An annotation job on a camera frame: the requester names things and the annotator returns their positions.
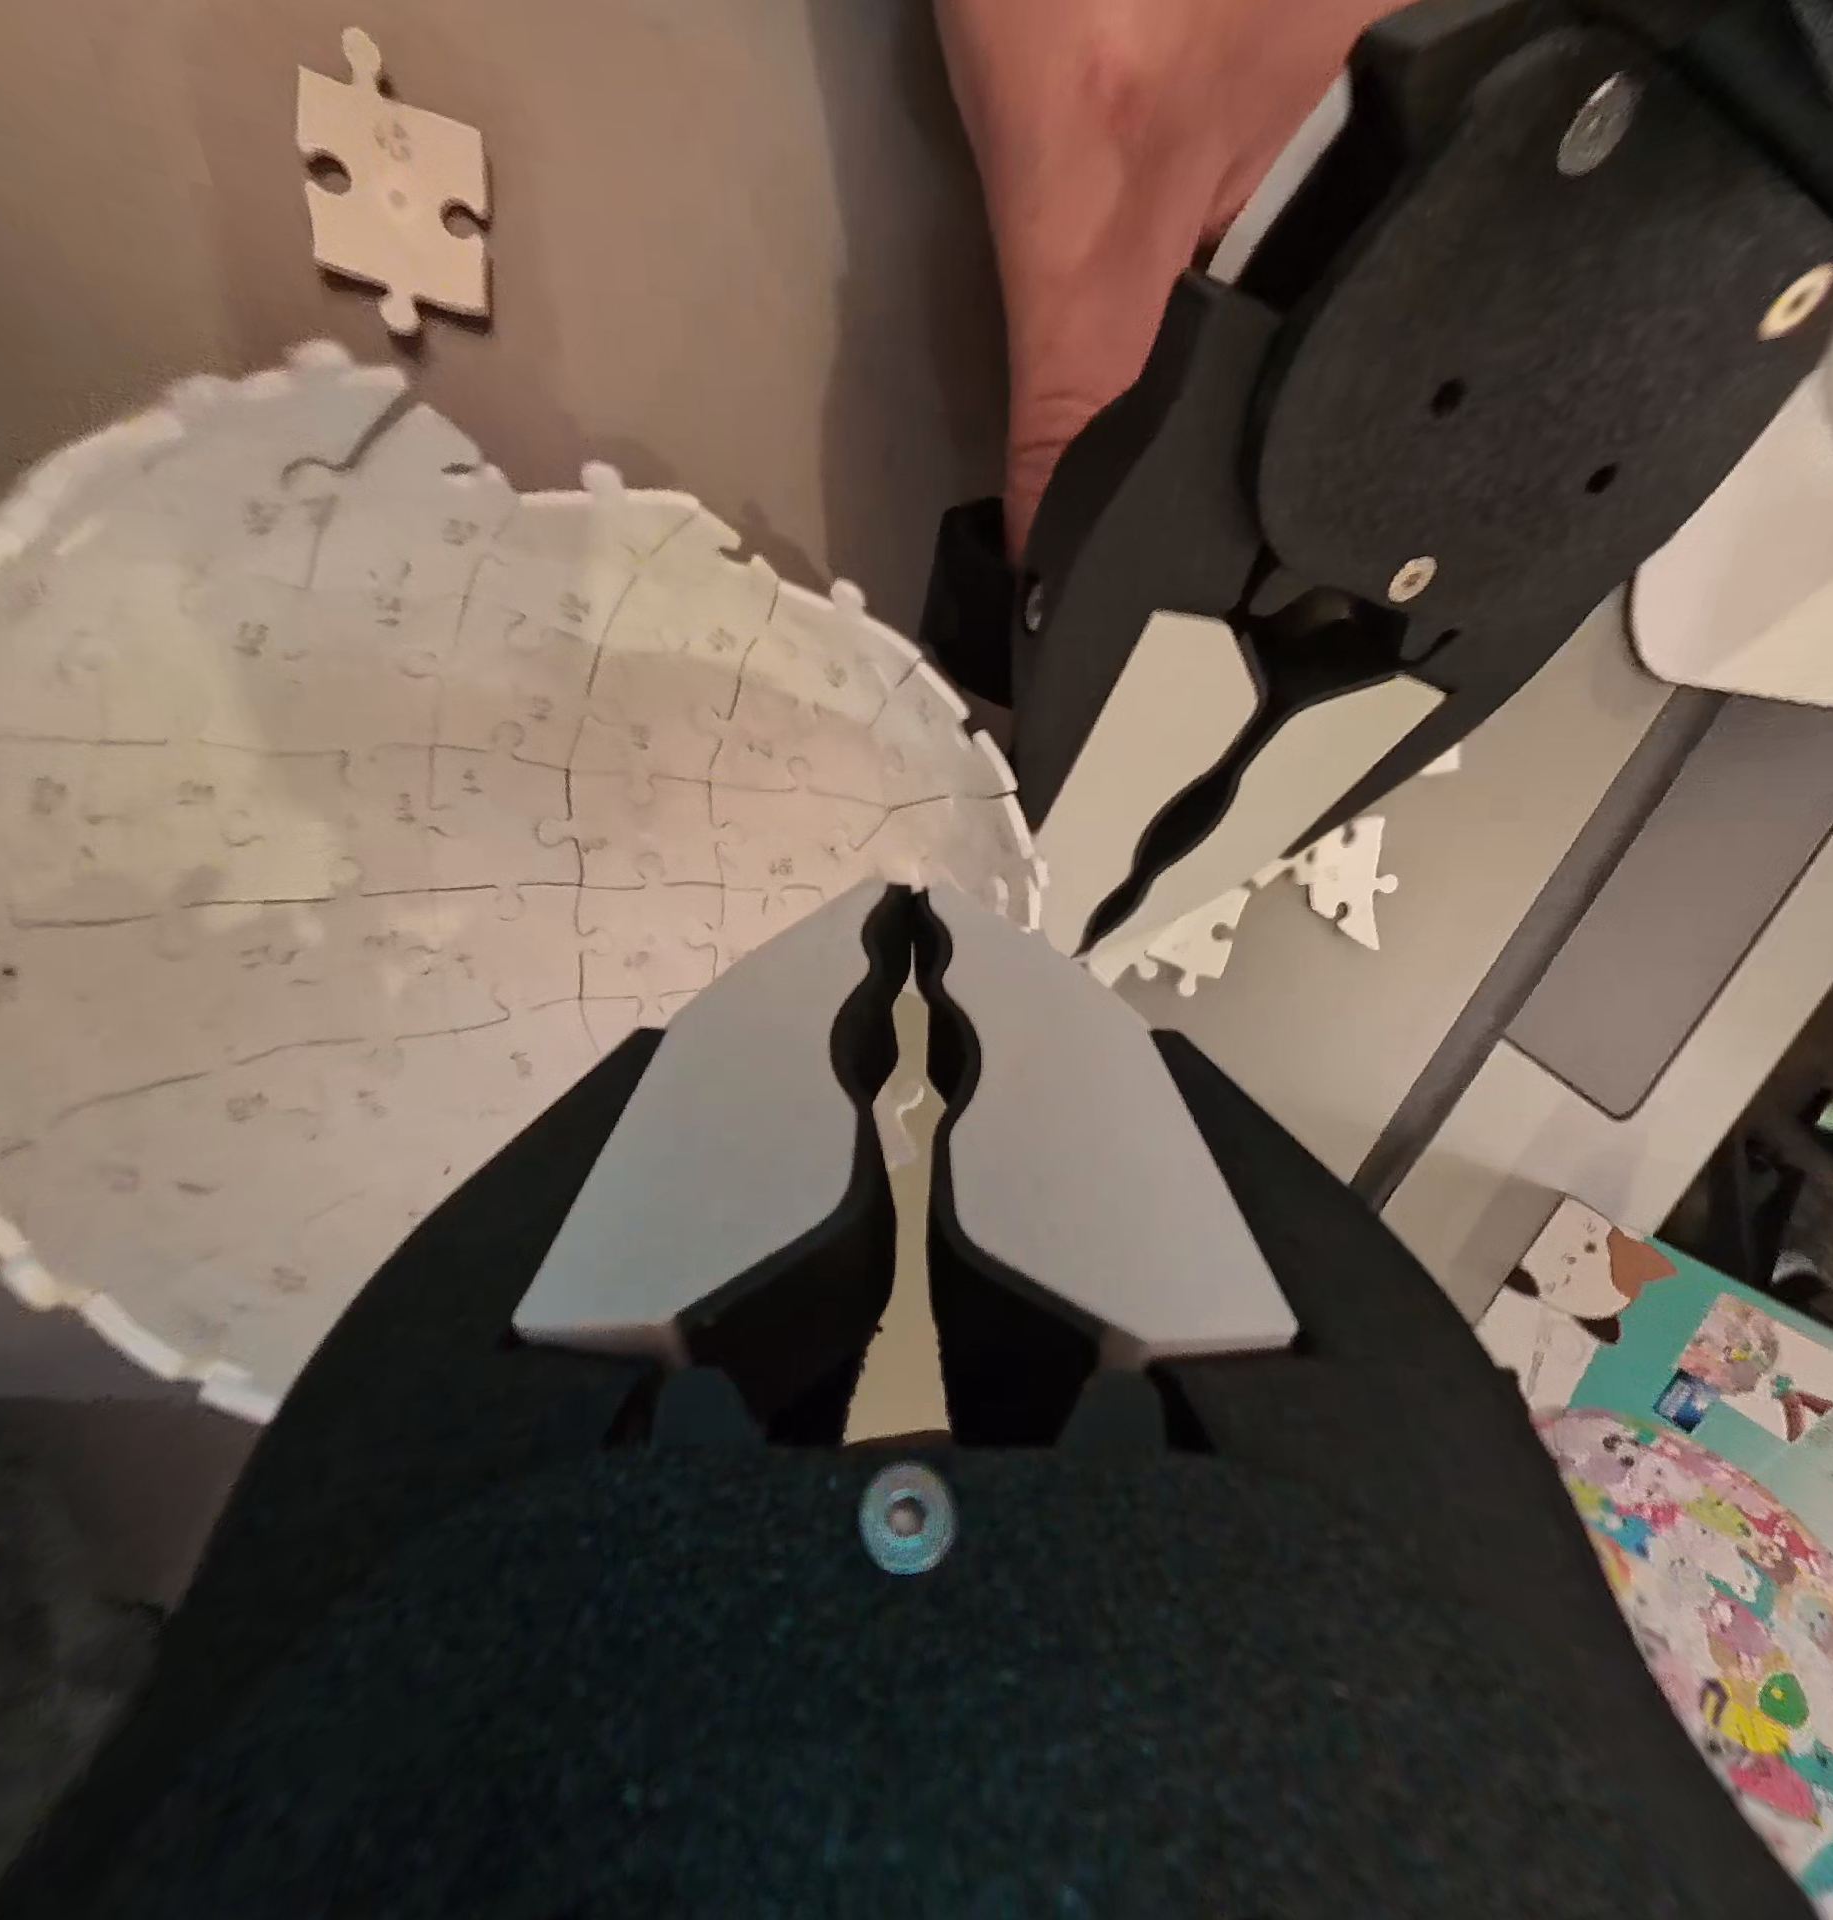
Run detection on colourful puzzle ball box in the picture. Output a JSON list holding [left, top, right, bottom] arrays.
[[1478, 1195, 1833, 1886]]

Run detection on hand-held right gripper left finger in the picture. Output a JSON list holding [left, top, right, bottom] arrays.
[[513, 885, 909, 1369]]

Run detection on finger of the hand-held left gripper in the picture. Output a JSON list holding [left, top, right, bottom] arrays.
[[1091, 673, 1452, 959], [1037, 610, 1267, 955]]

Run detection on person's left hand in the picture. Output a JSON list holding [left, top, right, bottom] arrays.
[[940, 0, 1413, 560]]

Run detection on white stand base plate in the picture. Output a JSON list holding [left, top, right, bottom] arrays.
[[1628, 359, 1833, 716]]

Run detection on partly built white puzzle ball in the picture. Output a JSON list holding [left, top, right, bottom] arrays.
[[0, 340, 1044, 1418]]

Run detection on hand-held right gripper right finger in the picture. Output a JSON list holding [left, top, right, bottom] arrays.
[[918, 890, 1300, 1369]]

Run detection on puzzle pieces group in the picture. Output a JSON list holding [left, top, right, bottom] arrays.
[[1114, 746, 1464, 998]]

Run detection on dark grey table flap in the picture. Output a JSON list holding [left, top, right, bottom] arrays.
[[1512, 696, 1833, 1126]]

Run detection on single white puzzle piece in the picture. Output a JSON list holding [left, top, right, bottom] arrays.
[[295, 28, 496, 335]]

